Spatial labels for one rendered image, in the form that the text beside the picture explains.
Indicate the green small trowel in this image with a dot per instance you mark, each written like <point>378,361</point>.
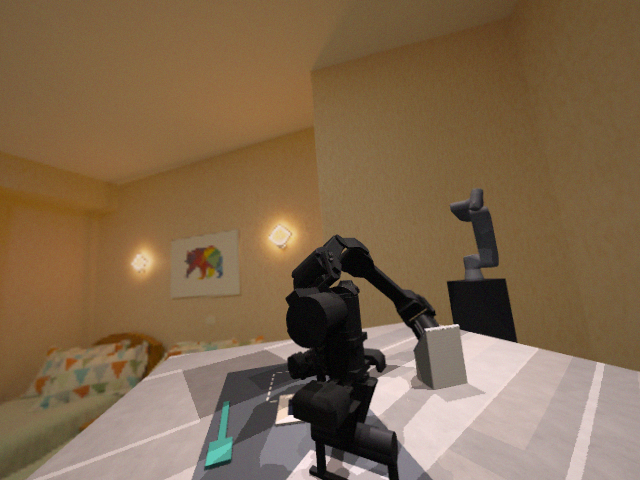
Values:
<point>220,451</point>

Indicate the white tile with dark square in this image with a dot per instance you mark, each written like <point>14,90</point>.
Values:
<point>284,411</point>

